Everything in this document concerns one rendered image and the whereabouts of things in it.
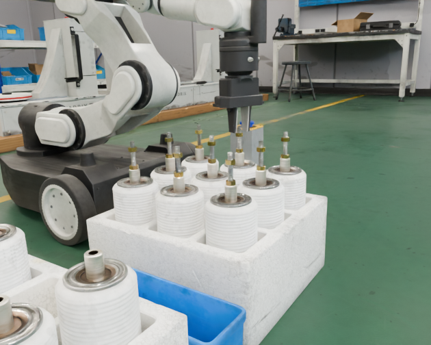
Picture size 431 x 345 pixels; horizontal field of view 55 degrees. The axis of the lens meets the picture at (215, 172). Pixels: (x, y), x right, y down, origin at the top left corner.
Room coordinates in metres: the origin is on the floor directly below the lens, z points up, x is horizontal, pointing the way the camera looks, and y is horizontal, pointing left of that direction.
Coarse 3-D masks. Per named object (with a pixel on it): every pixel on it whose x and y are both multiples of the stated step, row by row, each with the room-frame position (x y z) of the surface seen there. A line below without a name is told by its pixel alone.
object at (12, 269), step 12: (12, 240) 0.57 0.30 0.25; (24, 240) 0.59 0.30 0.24; (0, 252) 0.55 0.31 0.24; (12, 252) 0.56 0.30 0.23; (24, 252) 0.59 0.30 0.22; (0, 264) 0.55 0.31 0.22; (12, 264) 0.56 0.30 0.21; (24, 264) 0.58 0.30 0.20; (0, 276) 0.55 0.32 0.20; (12, 276) 0.56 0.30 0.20; (24, 276) 0.58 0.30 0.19; (0, 288) 0.54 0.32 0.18
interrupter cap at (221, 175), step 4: (200, 172) 0.90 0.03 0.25; (204, 172) 0.90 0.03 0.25; (220, 172) 0.90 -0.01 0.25; (224, 172) 0.90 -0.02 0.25; (196, 176) 0.87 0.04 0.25; (200, 176) 0.87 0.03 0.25; (204, 176) 0.88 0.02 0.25; (220, 176) 0.88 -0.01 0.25; (224, 176) 0.87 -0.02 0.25; (200, 180) 0.85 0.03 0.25; (204, 180) 0.84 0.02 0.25; (208, 180) 0.84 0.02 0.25; (212, 180) 0.84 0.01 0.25; (216, 180) 0.84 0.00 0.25; (220, 180) 0.84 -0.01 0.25
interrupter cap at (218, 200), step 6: (216, 198) 0.72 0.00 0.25; (222, 198) 0.73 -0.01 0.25; (240, 198) 0.72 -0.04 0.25; (246, 198) 0.72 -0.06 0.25; (216, 204) 0.69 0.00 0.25; (222, 204) 0.69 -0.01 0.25; (228, 204) 0.69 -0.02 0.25; (234, 204) 0.69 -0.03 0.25; (240, 204) 0.68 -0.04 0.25; (246, 204) 0.69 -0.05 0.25
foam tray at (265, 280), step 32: (96, 224) 0.80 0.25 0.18; (288, 224) 0.77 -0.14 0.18; (320, 224) 0.90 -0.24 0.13; (128, 256) 0.76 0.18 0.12; (160, 256) 0.71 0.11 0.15; (192, 256) 0.67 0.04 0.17; (224, 256) 0.64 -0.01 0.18; (256, 256) 0.63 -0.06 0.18; (288, 256) 0.74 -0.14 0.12; (320, 256) 0.90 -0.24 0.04; (192, 288) 0.67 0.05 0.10; (224, 288) 0.63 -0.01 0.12; (256, 288) 0.63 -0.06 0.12; (288, 288) 0.75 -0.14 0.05; (256, 320) 0.63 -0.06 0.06
